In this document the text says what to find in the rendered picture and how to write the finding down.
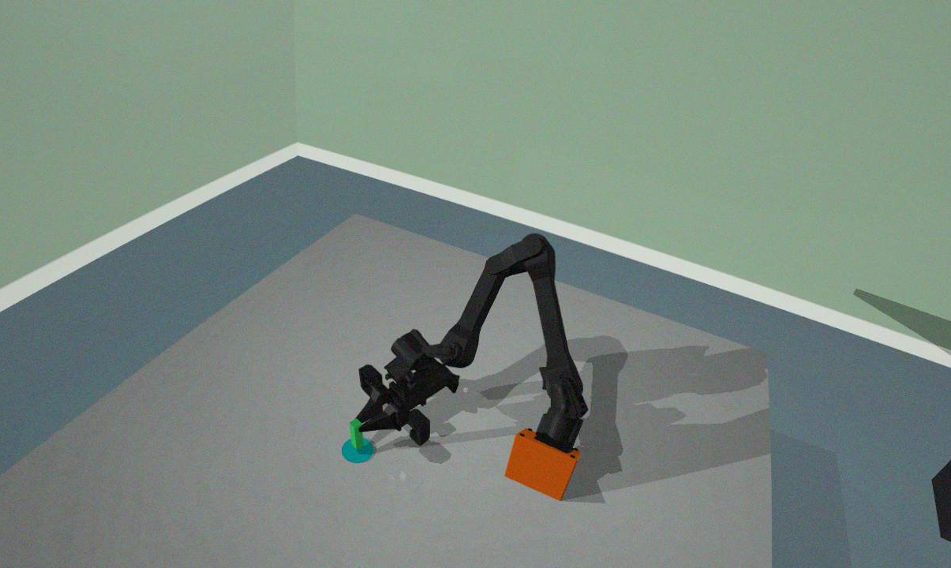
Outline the cyan circle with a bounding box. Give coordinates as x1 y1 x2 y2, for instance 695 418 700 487
342 438 373 463

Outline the green rectangular post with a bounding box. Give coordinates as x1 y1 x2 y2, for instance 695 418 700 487
350 418 364 449

